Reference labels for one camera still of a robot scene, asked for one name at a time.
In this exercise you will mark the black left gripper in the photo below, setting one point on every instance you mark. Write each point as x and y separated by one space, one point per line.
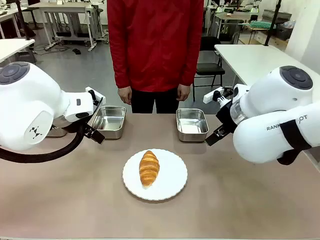
90 122

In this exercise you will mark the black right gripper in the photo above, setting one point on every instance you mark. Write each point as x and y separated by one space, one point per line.
225 118

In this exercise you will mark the person's right forearm red sleeve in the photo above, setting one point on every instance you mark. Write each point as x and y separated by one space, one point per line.
120 72

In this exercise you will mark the person's left forearm red sleeve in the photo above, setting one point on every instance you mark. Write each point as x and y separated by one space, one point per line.
190 70

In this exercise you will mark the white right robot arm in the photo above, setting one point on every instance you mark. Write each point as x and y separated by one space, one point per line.
262 135

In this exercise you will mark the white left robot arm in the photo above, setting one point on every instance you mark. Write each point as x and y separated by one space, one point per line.
30 100

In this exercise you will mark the deep steel container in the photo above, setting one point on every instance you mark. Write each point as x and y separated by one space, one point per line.
112 132
192 136

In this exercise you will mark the golden croissant bread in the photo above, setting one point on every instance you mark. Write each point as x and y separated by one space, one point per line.
149 167

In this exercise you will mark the person's right hand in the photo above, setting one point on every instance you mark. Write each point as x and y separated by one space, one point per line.
125 96

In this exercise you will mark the person's left hand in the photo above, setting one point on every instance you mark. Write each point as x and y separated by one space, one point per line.
183 93

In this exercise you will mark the white scalloped plate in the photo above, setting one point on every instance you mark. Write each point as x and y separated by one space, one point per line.
172 180

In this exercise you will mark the person's black trousers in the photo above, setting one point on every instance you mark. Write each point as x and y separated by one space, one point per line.
150 102

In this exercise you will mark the black folding chair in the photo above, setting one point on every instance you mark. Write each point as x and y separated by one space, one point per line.
208 67

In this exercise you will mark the large white side table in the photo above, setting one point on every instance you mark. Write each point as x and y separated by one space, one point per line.
250 60

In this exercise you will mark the small black floor object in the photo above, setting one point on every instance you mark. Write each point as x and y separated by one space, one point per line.
76 51

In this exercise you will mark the white power strip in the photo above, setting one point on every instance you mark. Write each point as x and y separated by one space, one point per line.
51 45

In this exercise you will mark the person's red jacket torso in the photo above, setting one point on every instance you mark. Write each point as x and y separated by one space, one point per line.
155 45

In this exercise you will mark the green rack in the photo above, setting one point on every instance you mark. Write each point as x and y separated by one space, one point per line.
262 24

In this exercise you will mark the white background table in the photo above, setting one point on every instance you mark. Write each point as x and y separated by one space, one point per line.
232 16
10 11

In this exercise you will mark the grey storage crate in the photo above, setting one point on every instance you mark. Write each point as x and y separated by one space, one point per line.
283 35

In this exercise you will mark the white background desk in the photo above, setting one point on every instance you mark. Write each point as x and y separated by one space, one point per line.
62 6

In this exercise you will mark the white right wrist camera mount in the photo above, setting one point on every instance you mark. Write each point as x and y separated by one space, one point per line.
208 97

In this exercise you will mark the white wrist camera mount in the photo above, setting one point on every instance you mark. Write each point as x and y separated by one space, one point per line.
98 94
208 97

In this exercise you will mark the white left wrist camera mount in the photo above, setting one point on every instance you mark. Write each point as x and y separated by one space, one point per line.
98 94

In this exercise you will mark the black camera pole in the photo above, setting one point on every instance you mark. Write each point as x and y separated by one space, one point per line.
272 22
23 22

